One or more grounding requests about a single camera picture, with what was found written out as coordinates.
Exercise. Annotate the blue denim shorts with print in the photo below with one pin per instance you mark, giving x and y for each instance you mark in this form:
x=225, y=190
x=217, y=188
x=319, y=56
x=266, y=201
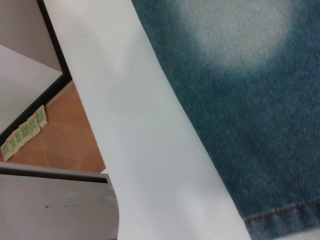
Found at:
x=250, y=112

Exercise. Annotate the green white sachet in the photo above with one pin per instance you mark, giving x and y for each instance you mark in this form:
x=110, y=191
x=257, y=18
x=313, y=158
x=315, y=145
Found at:
x=6, y=152
x=34, y=125
x=41, y=116
x=18, y=139
x=25, y=132
x=12, y=145

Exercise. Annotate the black baseboard strip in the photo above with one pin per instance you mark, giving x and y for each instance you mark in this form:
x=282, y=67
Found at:
x=58, y=50

